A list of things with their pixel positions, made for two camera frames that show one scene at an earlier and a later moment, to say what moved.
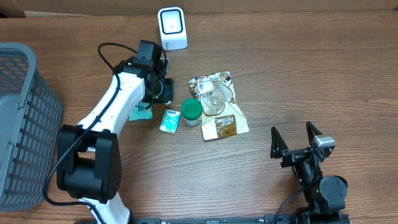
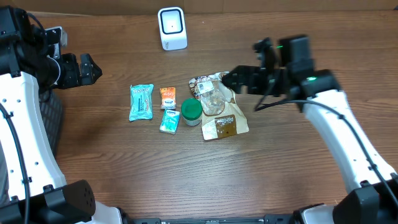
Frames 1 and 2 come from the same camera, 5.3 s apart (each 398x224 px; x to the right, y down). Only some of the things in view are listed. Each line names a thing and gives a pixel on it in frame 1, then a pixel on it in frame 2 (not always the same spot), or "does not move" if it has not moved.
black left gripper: [168, 94] to [75, 78]
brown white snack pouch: [221, 116] does not move
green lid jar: [191, 109] does not move
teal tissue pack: [170, 122] does not move
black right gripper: [279, 148] to [251, 76]
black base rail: [270, 219] does not move
